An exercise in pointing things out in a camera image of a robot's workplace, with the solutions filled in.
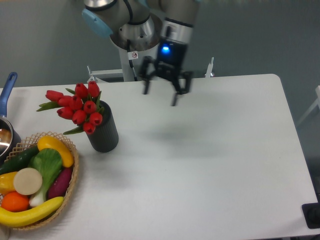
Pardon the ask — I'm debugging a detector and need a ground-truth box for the woven wicker basket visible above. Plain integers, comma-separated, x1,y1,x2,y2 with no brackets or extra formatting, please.
0,131,79,230

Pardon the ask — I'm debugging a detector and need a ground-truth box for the purple sweet potato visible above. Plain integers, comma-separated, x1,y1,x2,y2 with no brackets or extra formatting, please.
47,167,73,200

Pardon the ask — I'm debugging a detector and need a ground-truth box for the orange fruit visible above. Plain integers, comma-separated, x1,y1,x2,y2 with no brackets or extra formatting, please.
1,191,29,212

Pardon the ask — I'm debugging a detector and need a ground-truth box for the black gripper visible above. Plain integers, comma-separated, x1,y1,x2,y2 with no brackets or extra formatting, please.
139,37,193,106

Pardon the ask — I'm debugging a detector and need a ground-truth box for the green bok choy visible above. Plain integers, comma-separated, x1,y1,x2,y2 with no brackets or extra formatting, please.
28,148,62,208

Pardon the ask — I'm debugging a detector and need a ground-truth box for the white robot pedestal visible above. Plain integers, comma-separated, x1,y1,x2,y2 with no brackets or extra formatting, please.
86,12,166,84

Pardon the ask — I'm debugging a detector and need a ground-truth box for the yellow bell pepper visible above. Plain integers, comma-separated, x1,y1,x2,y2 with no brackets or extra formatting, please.
0,171,18,195

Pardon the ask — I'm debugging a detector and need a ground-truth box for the blue handled steel pot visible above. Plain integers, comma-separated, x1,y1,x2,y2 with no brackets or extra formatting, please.
0,72,21,165

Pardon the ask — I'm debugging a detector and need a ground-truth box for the white frame at right edge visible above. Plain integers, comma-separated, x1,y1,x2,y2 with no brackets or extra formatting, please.
296,85,320,128

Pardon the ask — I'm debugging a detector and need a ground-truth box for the yellow banana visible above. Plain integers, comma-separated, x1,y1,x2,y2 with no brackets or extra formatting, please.
0,196,64,228

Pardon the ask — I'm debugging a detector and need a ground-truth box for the dark grey ribbed vase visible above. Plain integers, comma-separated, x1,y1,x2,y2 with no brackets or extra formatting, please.
87,101,119,153

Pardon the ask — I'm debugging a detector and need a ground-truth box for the green cucumber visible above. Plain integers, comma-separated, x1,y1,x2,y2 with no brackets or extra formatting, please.
0,146,39,175

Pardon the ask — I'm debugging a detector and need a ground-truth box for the red tulip bouquet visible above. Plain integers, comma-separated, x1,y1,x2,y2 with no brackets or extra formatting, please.
37,80,105,135

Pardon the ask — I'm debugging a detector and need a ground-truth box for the black cable on pedestal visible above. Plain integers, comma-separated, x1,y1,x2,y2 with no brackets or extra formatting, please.
126,39,139,82

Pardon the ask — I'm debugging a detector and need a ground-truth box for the black device at table edge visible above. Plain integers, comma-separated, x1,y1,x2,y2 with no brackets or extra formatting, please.
301,202,320,229

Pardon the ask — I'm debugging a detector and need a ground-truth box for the beige round disc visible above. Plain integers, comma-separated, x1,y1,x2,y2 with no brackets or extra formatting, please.
13,167,43,196

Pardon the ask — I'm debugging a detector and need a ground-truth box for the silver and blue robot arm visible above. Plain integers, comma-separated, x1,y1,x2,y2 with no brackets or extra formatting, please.
81,0,201,106

